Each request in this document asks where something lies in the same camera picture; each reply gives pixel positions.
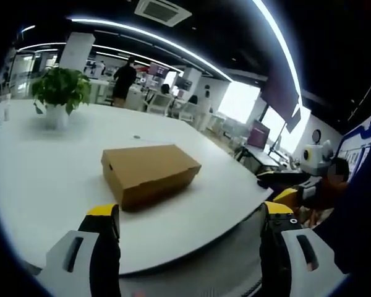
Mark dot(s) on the white office chair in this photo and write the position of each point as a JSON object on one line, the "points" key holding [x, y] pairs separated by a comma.
{"points": [[160, 103], [190, 111]]}

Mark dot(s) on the dark hanging ceiling panel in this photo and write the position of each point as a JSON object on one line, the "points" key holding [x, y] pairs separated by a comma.
{"points": [[281, 96]]}

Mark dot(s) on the ceiling air conditioner vent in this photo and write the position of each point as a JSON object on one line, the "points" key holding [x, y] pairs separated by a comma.
{"points": [[162, 10]]}

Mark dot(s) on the curved ceiling light strip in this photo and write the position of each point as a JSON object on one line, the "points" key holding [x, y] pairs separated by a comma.
{"points": [[284, 40]]}

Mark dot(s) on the green potted plant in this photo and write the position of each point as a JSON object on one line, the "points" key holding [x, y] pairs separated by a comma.
{"points": [[62, 86]]}

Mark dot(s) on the dark office desk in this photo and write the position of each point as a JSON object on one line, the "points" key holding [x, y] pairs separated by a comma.
{"points": [[259, 159]]}

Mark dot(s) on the small clear bottle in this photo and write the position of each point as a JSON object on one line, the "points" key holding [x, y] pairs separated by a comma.
{"points": [[6, 111]]}

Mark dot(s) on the brown cardboard shoe box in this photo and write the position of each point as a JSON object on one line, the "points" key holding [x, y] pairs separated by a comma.
{"points": [[148, 167]]}

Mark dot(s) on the long ceiling light strip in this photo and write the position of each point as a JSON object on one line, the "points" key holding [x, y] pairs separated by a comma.
{"points": [[160, 40]]}

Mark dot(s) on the blue wall poster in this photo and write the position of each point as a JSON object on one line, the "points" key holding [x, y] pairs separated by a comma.
{"points": [[358, 145]]}

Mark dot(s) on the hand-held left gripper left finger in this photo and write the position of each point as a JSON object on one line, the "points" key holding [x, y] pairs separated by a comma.
{"points": [[102, 256]]}

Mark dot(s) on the white square column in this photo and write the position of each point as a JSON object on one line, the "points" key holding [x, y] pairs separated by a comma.
{"points": [[77, 52]]}

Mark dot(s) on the white plant pot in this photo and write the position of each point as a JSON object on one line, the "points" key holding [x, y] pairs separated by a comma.
{"points": [[57, 116]]}

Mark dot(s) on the purple computer monitor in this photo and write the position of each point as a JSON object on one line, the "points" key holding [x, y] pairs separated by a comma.
{"points": [[259, 134]]}

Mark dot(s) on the round wall clock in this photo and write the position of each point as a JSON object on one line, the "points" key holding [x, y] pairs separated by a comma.
{"points": [[316, 136]]}

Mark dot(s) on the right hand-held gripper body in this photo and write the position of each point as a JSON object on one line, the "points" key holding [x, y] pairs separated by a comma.
{"points": [[315, 157]]}

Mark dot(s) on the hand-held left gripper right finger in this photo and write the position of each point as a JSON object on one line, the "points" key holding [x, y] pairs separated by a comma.
{"points": [[275, 256]]}

